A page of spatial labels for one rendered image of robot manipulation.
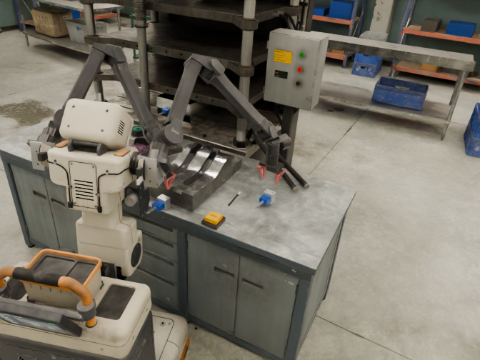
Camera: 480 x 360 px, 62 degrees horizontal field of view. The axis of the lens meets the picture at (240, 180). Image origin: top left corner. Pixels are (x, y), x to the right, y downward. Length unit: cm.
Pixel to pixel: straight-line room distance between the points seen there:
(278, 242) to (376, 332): 106
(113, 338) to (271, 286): 79
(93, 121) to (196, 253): 87
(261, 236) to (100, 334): 75
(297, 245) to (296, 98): 97
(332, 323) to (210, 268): 89
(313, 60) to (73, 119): 133
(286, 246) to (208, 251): 42
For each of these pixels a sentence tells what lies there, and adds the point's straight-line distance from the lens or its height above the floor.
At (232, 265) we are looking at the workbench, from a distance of 194.
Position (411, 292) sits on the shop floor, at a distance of 293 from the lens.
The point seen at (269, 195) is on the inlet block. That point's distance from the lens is 195.
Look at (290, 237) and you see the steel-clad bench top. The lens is 178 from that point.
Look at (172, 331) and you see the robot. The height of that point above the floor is 28.
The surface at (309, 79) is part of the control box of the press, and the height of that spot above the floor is 125.
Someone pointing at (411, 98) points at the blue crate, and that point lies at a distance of 531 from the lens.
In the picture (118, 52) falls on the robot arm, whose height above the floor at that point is 146.
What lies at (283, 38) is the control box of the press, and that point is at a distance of 234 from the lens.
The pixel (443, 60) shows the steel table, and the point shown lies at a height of 91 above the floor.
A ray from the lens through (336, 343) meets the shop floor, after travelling 248.
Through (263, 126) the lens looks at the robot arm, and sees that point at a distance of 179.
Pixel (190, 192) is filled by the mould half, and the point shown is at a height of 89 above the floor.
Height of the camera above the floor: 190
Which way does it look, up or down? 31 degrees down
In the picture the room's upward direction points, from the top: 4 degrees clockwise
